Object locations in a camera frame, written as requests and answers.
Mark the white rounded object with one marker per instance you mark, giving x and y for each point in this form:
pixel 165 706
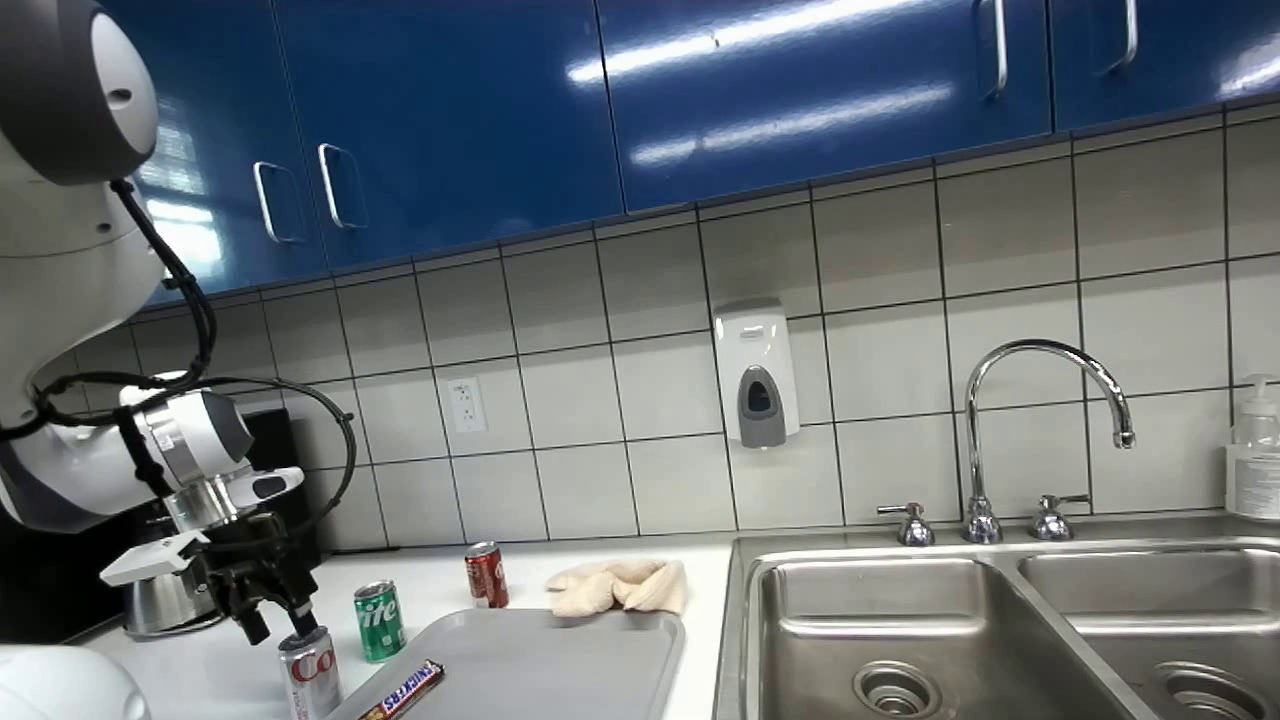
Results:
pixel 65 687

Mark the beige waffle cloth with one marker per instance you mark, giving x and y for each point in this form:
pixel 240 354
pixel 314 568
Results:
pixel 622 591

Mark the white wall soap dispenser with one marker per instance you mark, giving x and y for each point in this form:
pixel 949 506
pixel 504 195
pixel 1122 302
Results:
pixel 759 372

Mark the red soda can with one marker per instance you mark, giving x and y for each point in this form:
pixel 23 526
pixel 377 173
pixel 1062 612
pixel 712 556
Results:
pixel 486 579

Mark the clear soap bottle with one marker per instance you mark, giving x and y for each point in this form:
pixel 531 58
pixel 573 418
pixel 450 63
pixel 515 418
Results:
pixel 1258 460

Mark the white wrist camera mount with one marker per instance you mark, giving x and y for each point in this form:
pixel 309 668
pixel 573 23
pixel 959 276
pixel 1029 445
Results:
pixel 222 493

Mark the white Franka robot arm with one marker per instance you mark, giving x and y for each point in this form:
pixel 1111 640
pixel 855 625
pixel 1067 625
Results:
pixel 65 255

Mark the white wall outlet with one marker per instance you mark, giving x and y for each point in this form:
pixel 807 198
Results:
pixel 464 406

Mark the black microwave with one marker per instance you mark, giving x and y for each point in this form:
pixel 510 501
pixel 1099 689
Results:
pixel 52 586

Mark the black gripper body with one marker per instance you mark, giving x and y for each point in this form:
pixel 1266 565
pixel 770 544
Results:
pixel 260 565

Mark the stainless steel double sink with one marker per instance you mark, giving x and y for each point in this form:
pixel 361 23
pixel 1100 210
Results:
pixel 934 625

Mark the green soda can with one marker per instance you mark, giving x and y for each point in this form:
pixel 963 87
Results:
pixel 380 625

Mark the silver soda can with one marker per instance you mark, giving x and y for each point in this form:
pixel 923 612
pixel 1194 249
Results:
pixel 309 672

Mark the brown candy bar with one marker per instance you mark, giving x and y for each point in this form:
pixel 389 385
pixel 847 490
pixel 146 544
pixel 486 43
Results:
pixel 403 689

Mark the chrome gooseneck faucet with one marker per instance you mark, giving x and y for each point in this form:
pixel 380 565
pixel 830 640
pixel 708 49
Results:
pixel 972 453

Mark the blue cabinet door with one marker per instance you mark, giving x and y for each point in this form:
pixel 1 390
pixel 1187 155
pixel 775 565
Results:
pixel 453 106
pixel 240 81
pixel 1187 54
pixel 827 146

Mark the steel coffee carafe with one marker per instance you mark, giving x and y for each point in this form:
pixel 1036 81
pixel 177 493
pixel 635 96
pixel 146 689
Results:
pixel 162 606

